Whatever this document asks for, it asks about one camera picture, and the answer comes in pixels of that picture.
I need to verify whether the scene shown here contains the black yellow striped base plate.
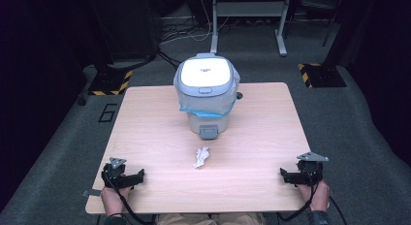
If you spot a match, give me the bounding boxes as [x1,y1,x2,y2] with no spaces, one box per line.
[87,69,134,97]
[297,62,348,89]

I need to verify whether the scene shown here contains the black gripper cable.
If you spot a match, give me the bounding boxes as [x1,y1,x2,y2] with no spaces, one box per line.
[102,172,147,225]
[276,173,321,223]

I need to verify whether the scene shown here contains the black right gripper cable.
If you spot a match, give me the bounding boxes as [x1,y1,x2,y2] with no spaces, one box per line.
[276,173,321,223]

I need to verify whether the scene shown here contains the white pedal trash can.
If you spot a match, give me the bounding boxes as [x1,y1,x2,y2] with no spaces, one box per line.
[173,52,241,141]

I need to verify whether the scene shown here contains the person's right hand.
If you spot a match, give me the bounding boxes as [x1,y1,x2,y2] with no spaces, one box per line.
[296,179,332,212]

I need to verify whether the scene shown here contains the person's left hand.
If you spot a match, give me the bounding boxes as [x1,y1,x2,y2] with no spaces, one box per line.
[100,184,134,217]

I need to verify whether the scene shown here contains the loose floor cables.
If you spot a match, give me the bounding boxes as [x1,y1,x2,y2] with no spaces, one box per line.
[158,0,234,47]

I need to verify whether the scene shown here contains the translucent blue-edged trash bag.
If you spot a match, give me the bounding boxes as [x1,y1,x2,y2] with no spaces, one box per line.
[173,68,241,119]

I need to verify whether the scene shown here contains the white paper tissue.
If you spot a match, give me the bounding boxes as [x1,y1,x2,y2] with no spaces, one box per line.
[192,146,210,170]

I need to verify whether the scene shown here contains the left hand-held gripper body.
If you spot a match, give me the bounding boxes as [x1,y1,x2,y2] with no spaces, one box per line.
[101,156,134,190]

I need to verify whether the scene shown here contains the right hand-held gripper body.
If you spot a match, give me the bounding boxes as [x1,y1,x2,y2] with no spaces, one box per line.
[295,151,330,187]

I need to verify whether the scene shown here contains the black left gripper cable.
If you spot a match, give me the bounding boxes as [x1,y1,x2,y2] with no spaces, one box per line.
[102,172,147,225]

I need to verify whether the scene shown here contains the grey tape strip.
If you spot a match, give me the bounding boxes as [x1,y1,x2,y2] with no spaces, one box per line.
[81,189,103,199]

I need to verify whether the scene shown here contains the white metal stand frame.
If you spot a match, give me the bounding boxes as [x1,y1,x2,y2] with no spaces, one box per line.
[209,0,294,57]

